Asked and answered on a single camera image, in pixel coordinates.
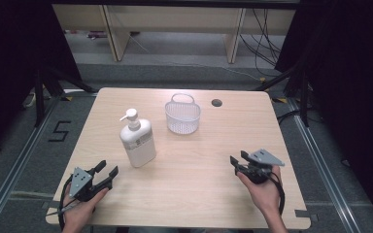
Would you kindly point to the clear plastic basket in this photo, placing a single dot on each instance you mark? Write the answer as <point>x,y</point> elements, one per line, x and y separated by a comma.
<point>183,118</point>

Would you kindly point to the black table grommet hole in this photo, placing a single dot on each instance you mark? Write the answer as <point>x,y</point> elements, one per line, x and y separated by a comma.
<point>217,103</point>

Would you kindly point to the light wooden bench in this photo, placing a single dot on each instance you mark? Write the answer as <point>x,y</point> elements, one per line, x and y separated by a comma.
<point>175,19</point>

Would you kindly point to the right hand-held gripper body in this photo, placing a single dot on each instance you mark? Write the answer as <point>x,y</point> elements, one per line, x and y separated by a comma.
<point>261,161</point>

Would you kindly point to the aluminium floor rail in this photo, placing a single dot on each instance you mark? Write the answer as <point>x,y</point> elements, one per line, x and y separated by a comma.
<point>323,171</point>
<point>16,168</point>

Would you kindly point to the white pump bottle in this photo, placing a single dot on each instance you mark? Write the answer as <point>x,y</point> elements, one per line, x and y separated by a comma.
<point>139,142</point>

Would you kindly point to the person's right hand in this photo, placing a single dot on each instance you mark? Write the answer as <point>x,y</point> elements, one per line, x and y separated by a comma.
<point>265,194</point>

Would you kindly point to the person's left hand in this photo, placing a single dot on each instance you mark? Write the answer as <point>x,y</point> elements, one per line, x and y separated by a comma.
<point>84,210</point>

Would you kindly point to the yellow black tape piece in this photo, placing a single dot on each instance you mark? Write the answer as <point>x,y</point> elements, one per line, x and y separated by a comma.
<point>280,100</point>
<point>67,98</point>

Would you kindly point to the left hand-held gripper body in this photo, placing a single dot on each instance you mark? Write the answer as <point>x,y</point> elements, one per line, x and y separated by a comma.
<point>79,183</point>

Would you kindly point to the dark curtain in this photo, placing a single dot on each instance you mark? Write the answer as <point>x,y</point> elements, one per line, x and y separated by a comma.
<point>13,64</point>
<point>353,81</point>

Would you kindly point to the black metal stand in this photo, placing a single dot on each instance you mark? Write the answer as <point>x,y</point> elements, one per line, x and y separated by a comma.
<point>304,97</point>
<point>39,97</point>

